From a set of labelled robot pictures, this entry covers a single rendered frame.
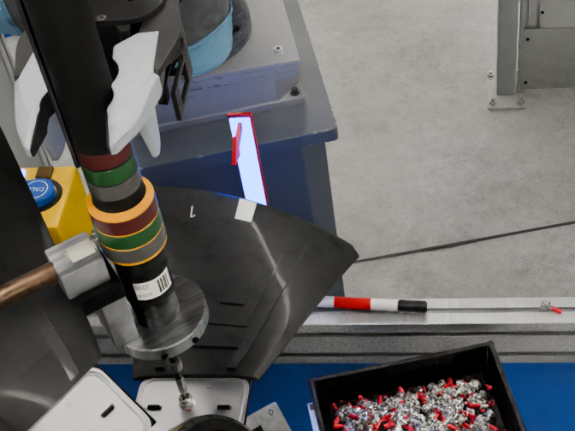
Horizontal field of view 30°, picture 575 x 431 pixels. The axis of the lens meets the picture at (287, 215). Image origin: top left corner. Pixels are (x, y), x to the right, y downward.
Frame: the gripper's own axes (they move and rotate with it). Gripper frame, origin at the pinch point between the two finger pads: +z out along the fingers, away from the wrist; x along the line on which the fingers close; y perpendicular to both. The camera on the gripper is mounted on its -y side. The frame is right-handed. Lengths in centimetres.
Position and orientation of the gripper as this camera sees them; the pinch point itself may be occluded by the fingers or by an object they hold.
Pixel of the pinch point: (72, 126)
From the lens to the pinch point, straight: 60.9
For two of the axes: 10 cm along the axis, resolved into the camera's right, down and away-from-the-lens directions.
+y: 1.2, 7.0, 7.0
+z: -0.8, 7.1, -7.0
